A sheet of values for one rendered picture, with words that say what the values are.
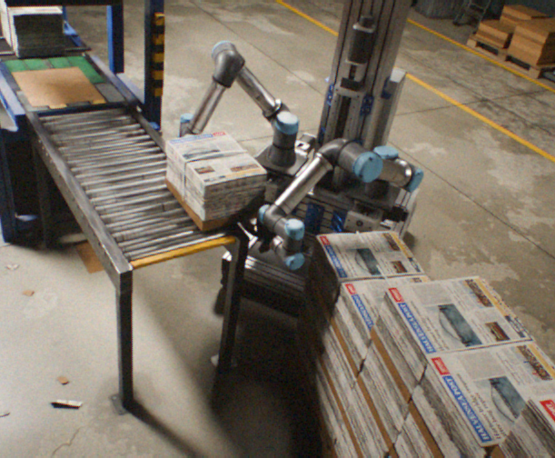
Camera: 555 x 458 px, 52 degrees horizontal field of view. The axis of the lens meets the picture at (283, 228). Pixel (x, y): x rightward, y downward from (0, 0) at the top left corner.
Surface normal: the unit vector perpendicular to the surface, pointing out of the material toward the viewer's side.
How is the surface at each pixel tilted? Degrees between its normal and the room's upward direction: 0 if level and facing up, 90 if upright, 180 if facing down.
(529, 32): 91
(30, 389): 0
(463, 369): 2
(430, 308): 1
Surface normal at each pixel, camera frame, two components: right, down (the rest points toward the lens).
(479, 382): 0.16, -0.79
